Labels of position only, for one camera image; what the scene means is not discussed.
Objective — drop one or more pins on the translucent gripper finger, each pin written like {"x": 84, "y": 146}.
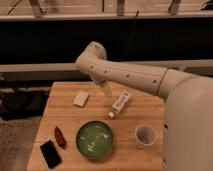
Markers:
{"x": 106, "y": 89}

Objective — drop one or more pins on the white sponge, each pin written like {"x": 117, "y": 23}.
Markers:
{"x": 81, "y": 98}

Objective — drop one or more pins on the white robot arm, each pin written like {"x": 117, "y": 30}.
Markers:
{"x": 187, "y": 123}

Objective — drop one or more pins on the green ceramic bowl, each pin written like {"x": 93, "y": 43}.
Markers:
{"x": 94, "y": 140}

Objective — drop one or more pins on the white tube with cap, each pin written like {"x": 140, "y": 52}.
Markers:
{"x": 119, "y": 104}

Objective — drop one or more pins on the white paper cup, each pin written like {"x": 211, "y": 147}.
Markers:
{"x": 145, "y": 135}

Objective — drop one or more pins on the dark red toy boat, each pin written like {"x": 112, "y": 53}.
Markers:
{"x": 59, "y": 137}

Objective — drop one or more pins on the black smartphone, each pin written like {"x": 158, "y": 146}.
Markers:
{"x": 50, "y": 154}

